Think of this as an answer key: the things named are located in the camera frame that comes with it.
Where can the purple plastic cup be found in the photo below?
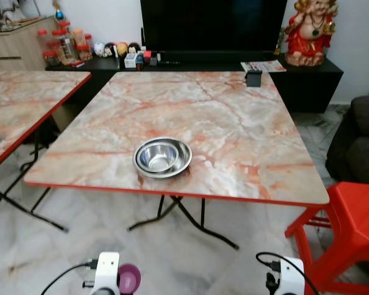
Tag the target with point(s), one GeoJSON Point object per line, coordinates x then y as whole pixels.
{"type": "Point", "coordinates": [130, 279]}

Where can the red plastic stool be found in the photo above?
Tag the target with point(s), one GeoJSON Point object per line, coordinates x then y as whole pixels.
{"type": "Point", "coordinates": [350, 221]}

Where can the small stainless steel bowl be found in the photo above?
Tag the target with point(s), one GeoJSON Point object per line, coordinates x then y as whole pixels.
{"type": "Point", "coordinates": [158, 157]}

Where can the large stainless steel bowl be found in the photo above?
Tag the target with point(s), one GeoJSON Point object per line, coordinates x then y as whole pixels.
{"type": "Point", "coordinates": [184, 158]}

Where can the marble folding table red edge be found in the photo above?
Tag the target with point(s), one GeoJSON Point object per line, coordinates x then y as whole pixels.
{"type": "Point", "coordinates": [234, 135]}
{"type": "Point", "coordinates": [24, 104]}

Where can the dark grey fabric sofa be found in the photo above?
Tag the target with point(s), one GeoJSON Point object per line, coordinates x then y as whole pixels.
{"type": "Point", "coordinates": [357, 141]}

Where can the black TV console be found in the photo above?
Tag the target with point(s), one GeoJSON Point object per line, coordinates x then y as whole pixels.
{"type": "Point", "coordinates": [313, 86]}

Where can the small black clamp device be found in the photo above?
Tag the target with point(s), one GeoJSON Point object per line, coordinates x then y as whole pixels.
{"type": "Point", "coordinates": [254, 78]}

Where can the printed magazine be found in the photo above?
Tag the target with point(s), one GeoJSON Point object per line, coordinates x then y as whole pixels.
{"type": "Point", "coordinates": [264, 66]}

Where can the small white black box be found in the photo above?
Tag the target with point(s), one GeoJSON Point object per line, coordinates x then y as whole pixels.
{"type": "Point", "coordinates": [134, 60]}

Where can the small red-lid plastic jar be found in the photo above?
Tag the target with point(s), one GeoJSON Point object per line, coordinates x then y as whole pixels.
{"type": "Point", "coordinates": [84, 52]}

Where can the white round doll figurine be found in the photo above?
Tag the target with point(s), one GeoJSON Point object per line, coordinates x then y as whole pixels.
{"type": "Point", "coordinates": [99, 49]}

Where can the yellow round doll figurine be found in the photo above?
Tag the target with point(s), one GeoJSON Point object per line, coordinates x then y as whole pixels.
{"type": "Point", "coordinates": [121, 49]}

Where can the dark brown doll figurine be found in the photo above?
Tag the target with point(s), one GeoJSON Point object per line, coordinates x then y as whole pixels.
{"type": "Point", "coordinates": [133, 49]}

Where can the large red-lid snack jar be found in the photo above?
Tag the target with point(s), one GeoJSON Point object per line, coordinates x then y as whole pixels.
{"type": "Point", "coordinates": [64, 46]}

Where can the tall red-lid plastic jar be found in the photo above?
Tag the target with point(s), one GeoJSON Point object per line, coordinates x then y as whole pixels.
{"type": "Point", "coordinates": [45, 44]}

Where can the red laughing figure statue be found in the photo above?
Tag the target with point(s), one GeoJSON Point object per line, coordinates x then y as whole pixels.
{"type": "Point", "coordinates": [309, 40]}

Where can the orange-lid plastic jar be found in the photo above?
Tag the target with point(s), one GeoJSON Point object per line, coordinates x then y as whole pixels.
{"type": "Point", "coordinates": [79, 37]}

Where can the light wooden cabinet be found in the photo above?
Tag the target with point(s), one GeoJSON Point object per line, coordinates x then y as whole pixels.
{"type": "Point", "coordinates": [15, 46]}

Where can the black television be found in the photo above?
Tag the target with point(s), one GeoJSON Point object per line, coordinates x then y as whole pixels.
{"type": "Point", "coordinates": [212, 27]}

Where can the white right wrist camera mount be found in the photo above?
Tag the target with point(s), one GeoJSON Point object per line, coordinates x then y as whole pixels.
{"type": "Point", "coordinates": [290, 276]}

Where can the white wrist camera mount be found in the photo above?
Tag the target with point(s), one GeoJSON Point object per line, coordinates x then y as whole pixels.
{"type": "Point", "coordinates": [290, 276]}
{"type": "Point", "coordinates": [107, 270]}

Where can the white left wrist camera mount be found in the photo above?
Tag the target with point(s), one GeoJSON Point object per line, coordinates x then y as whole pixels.
{"type": "Point", "coordinates": [107, 270]}

